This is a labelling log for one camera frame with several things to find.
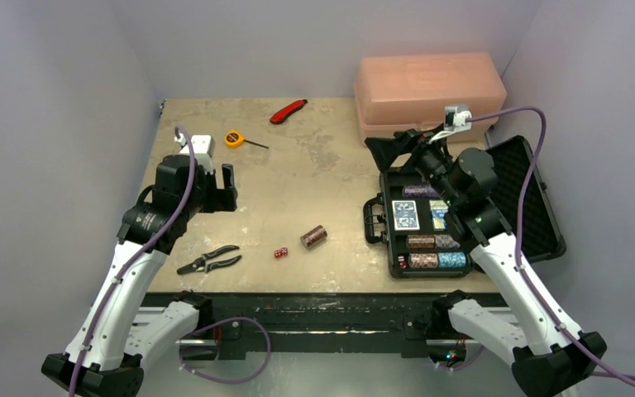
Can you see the orange chip stack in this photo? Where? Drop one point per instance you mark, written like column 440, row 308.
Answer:
column 314, row 237

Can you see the brown chip stack upper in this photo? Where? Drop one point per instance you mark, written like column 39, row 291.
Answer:
column 417, row 242

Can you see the light blue chip stack lower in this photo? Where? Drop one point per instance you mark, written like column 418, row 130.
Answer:
column 452, row 260

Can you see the brown chip stack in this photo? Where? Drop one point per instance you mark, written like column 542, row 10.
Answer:
column 417, row 242
column 426, row 261

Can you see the black poker set case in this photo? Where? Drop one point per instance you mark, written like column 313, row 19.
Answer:
column 542, row 239

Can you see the purple chip stack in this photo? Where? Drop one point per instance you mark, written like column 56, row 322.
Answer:
column 419, row 191

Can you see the red utility knife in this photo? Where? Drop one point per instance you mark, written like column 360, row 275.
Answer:
column 284, row 113

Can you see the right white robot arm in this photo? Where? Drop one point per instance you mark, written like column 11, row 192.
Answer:
column 547, row 351

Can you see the texas holdem card box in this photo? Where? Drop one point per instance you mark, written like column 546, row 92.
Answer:
column 438, row 211

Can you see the black table front rail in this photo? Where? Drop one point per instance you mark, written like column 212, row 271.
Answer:
column 399, row 323

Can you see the light blue chip stack upper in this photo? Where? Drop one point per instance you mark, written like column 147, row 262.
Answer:
column 445, row 241

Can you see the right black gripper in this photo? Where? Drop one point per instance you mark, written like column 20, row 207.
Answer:
column 407, row 148

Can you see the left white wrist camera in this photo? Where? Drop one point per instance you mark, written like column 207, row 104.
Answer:
column 203, row 147

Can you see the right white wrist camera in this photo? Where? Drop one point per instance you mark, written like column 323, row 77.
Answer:
column 457, row 118

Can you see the brown chip stack lower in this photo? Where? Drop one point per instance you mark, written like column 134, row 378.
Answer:
column 426, row 261

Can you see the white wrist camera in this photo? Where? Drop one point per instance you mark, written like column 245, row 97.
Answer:
column 203, row 147
column 457, row 118

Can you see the pink plastic storage box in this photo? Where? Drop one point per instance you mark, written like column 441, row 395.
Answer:
column 397, row 93

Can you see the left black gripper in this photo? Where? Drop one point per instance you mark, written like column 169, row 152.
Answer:
column 222, row 199

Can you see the blue card deck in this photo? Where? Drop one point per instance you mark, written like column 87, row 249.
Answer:
column 405, row 214

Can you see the black grey pliers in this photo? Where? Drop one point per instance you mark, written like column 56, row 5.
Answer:
column 208, row 261

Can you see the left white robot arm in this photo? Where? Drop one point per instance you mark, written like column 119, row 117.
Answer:
column 106, row 358

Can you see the light blue chip stack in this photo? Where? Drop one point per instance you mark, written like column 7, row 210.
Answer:
column 452, row 260
column 445, row 241

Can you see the yellow tape measure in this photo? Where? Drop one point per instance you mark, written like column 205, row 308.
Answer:
column 234, row 139

